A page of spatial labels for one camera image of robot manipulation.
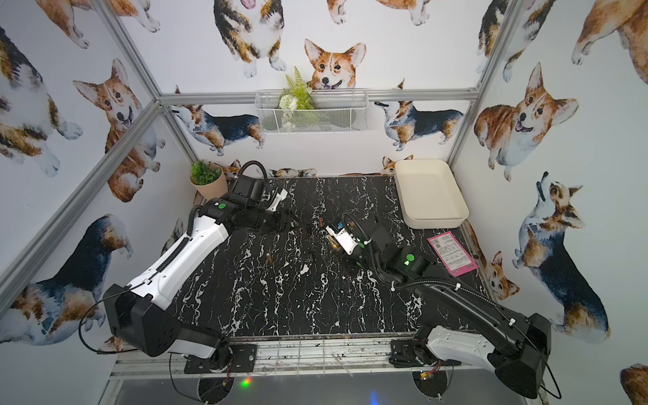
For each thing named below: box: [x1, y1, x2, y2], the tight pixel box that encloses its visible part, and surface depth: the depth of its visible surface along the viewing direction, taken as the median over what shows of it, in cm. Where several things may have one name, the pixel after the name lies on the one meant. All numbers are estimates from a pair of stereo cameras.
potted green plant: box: [189, 159, 229, 200], surface depth 106 cm
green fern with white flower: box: [278, 66, 315, 130], surface depth 84 cm
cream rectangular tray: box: [394, 158, 470, 230], surface depth 114 cm
